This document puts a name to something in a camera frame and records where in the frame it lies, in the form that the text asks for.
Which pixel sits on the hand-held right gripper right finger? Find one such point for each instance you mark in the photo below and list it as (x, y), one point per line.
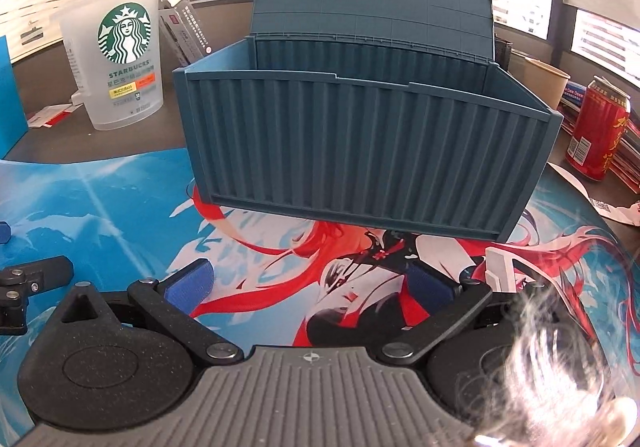
(430, 287)

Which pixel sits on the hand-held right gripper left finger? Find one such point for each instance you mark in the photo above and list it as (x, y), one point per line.
(190, 284)

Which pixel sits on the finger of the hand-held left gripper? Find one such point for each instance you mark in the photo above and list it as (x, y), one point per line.
(45, 272)
(4, 233)

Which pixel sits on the teal container storage box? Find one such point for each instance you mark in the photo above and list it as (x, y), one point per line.
(350, 152)

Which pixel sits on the printed blue desk mat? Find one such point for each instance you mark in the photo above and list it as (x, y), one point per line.
(125, 207)

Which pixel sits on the red and white card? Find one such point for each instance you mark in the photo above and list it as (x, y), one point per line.
(50, 116)

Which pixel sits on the blue paper bag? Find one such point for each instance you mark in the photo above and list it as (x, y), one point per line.
(10, 102)

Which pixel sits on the grey fluffy fur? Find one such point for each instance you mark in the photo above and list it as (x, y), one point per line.
(540, 377)

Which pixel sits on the large translucent plastic cup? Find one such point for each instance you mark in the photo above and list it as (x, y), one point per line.
(115, 92)

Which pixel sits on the white printed paper slip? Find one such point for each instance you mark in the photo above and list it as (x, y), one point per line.
(615, 212)

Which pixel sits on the red drink can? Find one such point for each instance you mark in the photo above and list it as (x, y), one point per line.
(595, 127)

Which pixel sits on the brown paper cup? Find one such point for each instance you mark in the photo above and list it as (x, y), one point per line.
(542, 82)

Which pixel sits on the grey and white pen box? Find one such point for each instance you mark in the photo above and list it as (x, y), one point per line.
(187, 37)

